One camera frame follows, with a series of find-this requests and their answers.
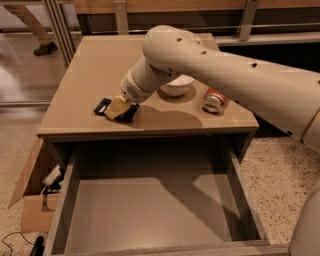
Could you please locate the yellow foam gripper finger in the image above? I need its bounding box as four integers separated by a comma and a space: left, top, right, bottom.
105, 95, 131, 120

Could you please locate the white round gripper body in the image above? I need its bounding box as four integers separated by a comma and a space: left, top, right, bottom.
120, 69, 154, 103

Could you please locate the dark blue rxbar wrapper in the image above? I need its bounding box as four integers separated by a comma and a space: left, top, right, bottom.
94, 95, 139, 122

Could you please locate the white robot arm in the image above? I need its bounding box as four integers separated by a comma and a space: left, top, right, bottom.
105, 25, 320, 151

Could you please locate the beige cabinet with glass top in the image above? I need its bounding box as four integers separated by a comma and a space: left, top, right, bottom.
37, 35, 258, 166

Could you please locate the open grey wooden drawer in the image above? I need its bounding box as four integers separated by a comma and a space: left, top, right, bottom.
44, 145, 287, 256

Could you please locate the white ceramic bowl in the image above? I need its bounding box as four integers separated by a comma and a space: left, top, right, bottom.
160, 75, 194, 97

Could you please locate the orange soda can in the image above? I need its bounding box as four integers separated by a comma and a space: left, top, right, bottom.
203, 88, 229, 113

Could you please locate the person's leg and shoe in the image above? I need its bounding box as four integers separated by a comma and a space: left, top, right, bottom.
4, 5, 58, 56

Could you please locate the white bottle in box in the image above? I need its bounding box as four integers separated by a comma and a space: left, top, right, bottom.
43, 165, 63, 187

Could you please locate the brown cardboard box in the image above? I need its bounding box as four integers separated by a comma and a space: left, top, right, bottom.
8, 139, 59, 233

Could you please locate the black device on floor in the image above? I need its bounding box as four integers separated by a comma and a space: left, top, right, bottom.
29, 236, 44, 256

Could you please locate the wooden metal frame bench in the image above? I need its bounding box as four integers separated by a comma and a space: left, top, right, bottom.
40, 0, 320, 62

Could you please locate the black cable on floor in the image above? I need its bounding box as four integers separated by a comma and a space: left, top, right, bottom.
0, 231, 36, 256

